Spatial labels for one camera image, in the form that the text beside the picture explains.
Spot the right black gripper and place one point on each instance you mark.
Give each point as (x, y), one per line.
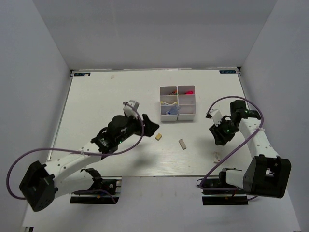
(217, 132)

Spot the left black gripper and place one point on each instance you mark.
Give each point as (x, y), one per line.
(150, 126)

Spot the clear blue spray bottle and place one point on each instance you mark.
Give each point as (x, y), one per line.
(174, 110)

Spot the long white yellow marker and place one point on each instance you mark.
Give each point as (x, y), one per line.
(168, 104)

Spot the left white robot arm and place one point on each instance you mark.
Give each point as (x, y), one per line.
(42, 183)

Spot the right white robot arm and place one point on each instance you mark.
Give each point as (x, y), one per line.
(268, 173)

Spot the yellow eraser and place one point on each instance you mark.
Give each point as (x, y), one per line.
(158, 137)

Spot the left white compartment organizer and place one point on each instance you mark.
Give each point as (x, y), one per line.
(164, 96)

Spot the white compartment organizer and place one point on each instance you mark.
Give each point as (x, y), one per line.
(164, 96)
(187, 103)

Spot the grey white eraser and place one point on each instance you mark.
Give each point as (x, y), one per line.
(182, 144)

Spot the right white compartment organizer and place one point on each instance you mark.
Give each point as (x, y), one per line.
(187, 103)

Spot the right corner label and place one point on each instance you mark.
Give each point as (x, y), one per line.
(227, 72)

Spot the corner label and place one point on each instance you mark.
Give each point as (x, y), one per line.
(81, 74)
(227, 72)

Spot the left corner label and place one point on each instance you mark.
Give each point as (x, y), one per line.
(81, 74)

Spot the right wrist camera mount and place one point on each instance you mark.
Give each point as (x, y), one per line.
(215, 115)

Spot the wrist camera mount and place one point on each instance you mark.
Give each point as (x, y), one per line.
(130, 108)
(215, 115)

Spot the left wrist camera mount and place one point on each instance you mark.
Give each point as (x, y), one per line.
(130, 108)

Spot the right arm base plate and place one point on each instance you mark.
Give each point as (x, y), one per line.
(222, 198)

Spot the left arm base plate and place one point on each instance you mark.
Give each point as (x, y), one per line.
(104, 191)

